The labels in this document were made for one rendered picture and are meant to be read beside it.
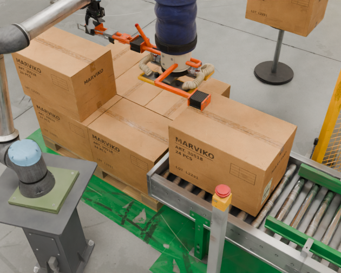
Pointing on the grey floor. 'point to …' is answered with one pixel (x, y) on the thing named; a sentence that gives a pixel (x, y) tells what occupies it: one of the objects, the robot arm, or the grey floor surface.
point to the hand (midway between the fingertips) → (94, 27)
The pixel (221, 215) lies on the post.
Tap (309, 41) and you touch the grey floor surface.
